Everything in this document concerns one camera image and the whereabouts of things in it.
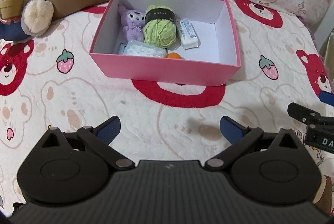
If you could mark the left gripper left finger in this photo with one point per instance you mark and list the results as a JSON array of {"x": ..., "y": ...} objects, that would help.
[{"x": 97, "y": 139}]

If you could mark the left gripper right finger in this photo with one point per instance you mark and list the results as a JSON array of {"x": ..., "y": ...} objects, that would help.
[{"x": 241, "y": 138}]

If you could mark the bear print bed blanket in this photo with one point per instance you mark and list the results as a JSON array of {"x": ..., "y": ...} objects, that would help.
[{"x": 63, "y": 87}]

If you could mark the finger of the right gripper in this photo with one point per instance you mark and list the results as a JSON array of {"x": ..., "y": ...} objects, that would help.
[{"x": 327, "y": 98}]

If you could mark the pink cardboard box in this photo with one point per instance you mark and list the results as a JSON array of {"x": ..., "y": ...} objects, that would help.
[{"x": 213, "y": 63}]

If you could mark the gold satin curtain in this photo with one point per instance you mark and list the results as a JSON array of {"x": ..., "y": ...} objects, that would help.
[{"x": 327, "y": 51}]

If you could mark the orange makeup sponge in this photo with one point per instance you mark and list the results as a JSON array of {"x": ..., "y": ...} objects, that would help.
[{"x": 174, "y": 55}]

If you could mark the purple plush toy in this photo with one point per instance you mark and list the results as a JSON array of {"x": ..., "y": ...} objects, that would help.
[{"x": 133, "y": 22}]

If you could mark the green yarn ball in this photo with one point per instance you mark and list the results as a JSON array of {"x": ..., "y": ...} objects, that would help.
[{"x": 160, "y": 26}]

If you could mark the clear box orange label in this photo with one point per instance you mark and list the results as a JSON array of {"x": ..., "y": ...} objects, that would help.
[{"x": 138, "y": 48}]

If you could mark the white blue tissue pack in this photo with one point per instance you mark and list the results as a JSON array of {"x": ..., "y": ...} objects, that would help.
[{"x": 187, "y": 34}]

